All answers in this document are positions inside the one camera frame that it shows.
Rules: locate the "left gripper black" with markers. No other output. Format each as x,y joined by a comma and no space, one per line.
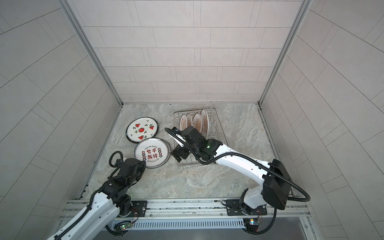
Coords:
139,167

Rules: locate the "watermelon pattern plate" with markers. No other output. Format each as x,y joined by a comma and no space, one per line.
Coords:
142,129

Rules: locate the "sunburst plate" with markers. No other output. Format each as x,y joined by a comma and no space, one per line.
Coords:
197,122
183,122

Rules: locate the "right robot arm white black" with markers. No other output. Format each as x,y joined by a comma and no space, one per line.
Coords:
275,186

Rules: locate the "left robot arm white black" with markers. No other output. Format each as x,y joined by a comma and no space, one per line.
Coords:
106,203

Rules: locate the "sunburst plate front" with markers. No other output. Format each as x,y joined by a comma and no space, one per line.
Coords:
183,122

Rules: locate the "left circuit board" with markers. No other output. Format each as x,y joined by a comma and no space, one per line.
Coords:
123,227

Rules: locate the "circuit board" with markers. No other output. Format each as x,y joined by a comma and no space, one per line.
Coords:
251,225
123,227

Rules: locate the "ventilation grille strip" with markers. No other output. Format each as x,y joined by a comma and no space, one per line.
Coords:
187,224

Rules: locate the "right circuit board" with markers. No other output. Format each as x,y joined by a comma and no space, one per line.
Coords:
251,225

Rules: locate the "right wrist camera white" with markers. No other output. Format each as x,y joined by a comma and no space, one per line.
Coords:
178,137

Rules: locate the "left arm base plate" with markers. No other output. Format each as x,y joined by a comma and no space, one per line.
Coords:
133,209

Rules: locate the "wire dish rack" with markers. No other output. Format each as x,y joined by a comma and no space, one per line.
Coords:
215,132

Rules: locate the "aluminium mounting rail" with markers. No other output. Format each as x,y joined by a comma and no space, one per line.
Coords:
191,209

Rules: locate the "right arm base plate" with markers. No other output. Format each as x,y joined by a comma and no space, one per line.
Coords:
235,208

